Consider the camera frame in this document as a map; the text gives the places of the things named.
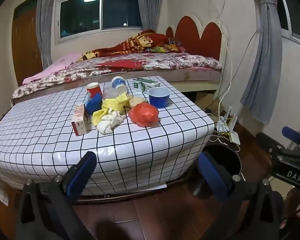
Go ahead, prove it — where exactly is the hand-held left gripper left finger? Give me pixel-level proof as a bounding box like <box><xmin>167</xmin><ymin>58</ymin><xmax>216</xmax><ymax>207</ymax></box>
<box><xmin>17</xmin><ymin>151</ymin><xmax>97</xmax><ymax>240</ymax></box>

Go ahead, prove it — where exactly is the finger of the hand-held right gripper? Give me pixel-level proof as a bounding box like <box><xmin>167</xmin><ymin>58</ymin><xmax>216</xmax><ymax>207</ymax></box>
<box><xmin>256</xmin><ymin>132</ymin><xmax>287</xmax><ymax>157</ymax></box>
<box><xmin>282</xmin><ymin>126</ymin><xmax>300</xmax><ymax>145</ymax></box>

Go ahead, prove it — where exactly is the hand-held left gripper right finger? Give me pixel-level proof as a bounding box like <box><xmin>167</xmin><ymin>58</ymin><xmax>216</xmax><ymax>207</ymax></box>
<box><xmin>198</xmin><ymin>152</ymin><xmax>285</xmax><ymax>240</ymax></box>

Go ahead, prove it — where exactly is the black bucket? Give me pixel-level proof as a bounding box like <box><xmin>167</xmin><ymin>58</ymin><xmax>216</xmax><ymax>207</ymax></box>
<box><xmin>202</xmin><ymin>144</ymin><xmax>241</xmax><ymax>181</ymax></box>

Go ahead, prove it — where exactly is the red white cigarette box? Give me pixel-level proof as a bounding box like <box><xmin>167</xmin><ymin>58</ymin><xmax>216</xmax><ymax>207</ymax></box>
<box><xmin>71</xmin><ymin>103</ymin><xmax>89</xmax><ymax>136</ymax></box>

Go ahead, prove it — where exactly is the white tissue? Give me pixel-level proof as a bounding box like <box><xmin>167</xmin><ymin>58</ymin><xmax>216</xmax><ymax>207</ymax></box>
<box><xmin>97</xmin><ymin>108</ymin><xmax>126</xmax><ymax>134</ymax></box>

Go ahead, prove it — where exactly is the blue face mask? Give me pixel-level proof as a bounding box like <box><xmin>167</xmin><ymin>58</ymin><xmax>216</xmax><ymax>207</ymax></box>
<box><xmin>85</xmin><ymin>94</ymin><xmax>103</xmax><ymax>114</ymax></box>

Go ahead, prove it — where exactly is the yellow cloth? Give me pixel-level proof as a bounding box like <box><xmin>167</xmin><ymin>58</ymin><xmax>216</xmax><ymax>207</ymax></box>
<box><xmin>92</xmin><ymin>94</ymin><xmax>130</xmax><ymax>126</ymax></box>

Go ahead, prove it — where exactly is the red paper cup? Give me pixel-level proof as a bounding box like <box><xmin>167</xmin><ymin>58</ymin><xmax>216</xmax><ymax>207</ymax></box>
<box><xmin>87</xmin><ymin>82</ymin><xmax>102</xmax><ymax>99</ymax></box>

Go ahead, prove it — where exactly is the clear crushed plastic bottle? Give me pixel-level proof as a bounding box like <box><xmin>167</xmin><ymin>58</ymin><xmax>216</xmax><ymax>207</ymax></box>
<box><xmin>102</xmin><ymin>85</ymin><xmax>123</xmax><ymax>99</ymax></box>

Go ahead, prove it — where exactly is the red plastic bag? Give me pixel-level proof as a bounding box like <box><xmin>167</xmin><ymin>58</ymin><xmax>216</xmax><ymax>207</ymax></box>
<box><xmin>129</xmin><ymin>102</ymin><xmax>159</xmax><ymax>127</ymax></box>

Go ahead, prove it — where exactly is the blue paper bowl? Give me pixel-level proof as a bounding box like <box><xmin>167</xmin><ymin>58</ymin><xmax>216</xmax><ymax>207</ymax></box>
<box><xmin>149</xmin><ymin>87</ymin><xmax>170</xmax><ymax>109</ymax></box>

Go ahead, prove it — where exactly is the blue white paper cup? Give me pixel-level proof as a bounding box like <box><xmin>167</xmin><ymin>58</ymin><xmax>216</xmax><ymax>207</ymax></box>
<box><xmin>111</xmin><ymin>76</ymin><xmax>128</xmax><ymax>94</ymax></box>

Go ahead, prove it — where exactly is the green white carton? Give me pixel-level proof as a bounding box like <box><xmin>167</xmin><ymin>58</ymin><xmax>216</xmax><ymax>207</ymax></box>
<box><xmin>133</xmin><ymin>78</ymin><xmax>161</xmax><ymax>92</ymax></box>

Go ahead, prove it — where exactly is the person's right hand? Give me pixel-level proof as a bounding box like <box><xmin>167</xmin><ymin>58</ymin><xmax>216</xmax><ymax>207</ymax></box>
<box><xmin>285</xmin><ymin>187</ymin><xmax>300</xmax><ymax>230</ymax></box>

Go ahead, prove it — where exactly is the white modem box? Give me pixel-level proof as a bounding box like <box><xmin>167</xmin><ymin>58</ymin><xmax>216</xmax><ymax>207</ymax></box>
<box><xmin>229</xmin><ymin>131</ymin><xmax>241</xmax><ymax>145</ymax></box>

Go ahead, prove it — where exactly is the white router with antennas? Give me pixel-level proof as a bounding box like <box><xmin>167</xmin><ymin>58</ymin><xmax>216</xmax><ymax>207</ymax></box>
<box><xmin>217</xmin><ymin>107</ymin><xmax>238</xmax><ymax>133</ymax></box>

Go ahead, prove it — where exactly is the white grid tablecloth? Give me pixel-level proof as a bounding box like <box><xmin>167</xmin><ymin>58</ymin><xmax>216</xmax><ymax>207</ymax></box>
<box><xmin>0</xmin><ymin>76</ymin><xmax>215</xmax><ymax>205</ymax></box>

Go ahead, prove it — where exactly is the cardboard box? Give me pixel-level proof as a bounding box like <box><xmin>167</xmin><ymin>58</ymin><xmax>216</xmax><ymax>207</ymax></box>
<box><xmin>195</xmin><ymin>91</ymin><xmax>217</xmax><ymax>110</ymax></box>

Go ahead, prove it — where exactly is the mattress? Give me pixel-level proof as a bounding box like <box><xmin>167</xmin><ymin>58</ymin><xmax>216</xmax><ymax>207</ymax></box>
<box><xmin>125</xmin><ymin>69</ymin><xmax>222</xmax><ymax>83</ymax></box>

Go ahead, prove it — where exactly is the pink blanket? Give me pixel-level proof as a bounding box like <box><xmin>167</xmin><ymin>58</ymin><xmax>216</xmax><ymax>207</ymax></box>
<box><xmin>22</xmin><ymin>53</ymin><xmax>83</xmax><ymax>84</ymax></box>

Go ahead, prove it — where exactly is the sliding glass window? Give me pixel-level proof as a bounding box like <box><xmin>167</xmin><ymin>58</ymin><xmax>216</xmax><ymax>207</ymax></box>
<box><xmin>277</xmin><ymin>0</ymin><xmax>300</xmax><ymax>48</ymax></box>
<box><xmin>55</xmin><ymin>0</ymin><xmax>143</xmax><ymax>43</ymax></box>

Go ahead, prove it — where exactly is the bed with floral bedding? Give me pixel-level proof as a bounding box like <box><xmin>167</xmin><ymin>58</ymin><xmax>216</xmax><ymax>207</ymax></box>
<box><xmin>12</xmin><ymin>52</ymin><xmax>223</xmax><ymax>103</ymax></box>

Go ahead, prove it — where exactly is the red padded headboard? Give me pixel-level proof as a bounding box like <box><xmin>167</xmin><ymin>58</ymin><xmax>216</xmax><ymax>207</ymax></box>
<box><xmin>165</xmin><ymin>16</ymin><xmax>228</xmax><ymax>61</ymax></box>

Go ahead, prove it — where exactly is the wooden door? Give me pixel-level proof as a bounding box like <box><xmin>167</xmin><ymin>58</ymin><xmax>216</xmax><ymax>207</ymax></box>
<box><xmin>12</xmin><ymin>0</ymin><xmax>44</xmax><ymax>79</ymax></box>

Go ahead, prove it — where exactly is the red printed blanket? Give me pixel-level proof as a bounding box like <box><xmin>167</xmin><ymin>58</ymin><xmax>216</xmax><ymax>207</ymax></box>
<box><xmin>76</xmin><ymin>29</ymin><xmax>186</xmax><ymax>63</ymax></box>

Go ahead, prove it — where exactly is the white cable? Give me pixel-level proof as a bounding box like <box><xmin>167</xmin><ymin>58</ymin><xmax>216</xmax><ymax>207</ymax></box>
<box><xmin>216</xmin><ymin>0</ymin><xmax>234</xmax><ymax>130</ymax></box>

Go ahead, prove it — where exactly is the cream bed frame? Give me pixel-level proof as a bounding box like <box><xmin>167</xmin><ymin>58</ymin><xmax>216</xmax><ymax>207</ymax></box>
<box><xmin>168</xmin><ymin>80</ymin><xmax>219</xmax><ymax>93</ymax></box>

